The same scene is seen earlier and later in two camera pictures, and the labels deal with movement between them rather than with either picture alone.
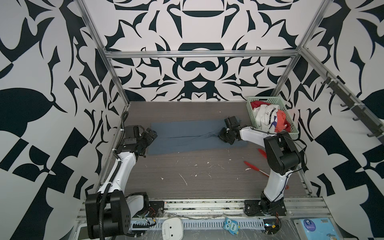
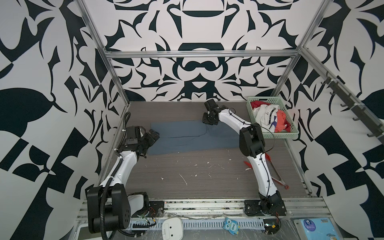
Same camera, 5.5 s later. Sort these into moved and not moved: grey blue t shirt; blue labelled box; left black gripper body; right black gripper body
Moved: right black gripper body
Not moved: blue labelled box; left black gripper body; grey blue t shirt
